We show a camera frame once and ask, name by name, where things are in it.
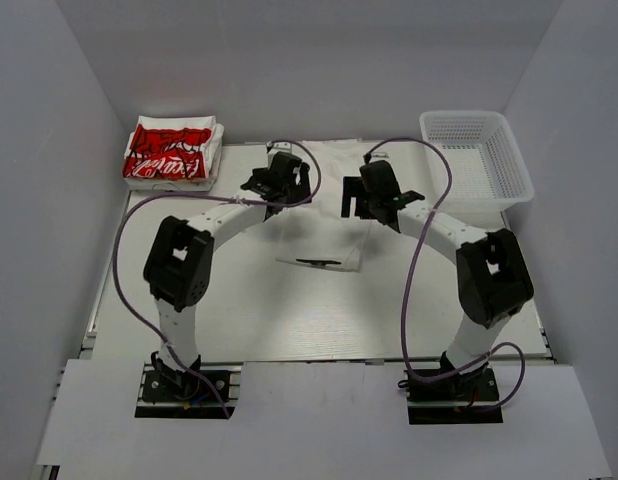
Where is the plain white t shirt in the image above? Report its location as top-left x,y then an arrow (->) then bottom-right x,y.
276,139 -> 370,272

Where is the red print white t shirt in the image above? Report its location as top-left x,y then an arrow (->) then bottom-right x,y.
122,116 -> 225,192

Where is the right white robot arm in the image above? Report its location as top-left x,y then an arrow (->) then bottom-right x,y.
341,160 -> 534,399

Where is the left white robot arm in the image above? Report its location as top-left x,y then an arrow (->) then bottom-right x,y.
143,151 -> 311,399

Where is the white plastic mesh basket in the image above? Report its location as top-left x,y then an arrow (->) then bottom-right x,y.
419,110 -> 535,216

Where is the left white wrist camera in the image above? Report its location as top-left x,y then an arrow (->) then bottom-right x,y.
266,141 -> 293,156

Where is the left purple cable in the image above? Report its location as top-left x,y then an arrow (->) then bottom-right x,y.
112,139 -> 324,419

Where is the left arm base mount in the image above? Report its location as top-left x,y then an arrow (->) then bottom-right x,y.
134,351 -> 241,420

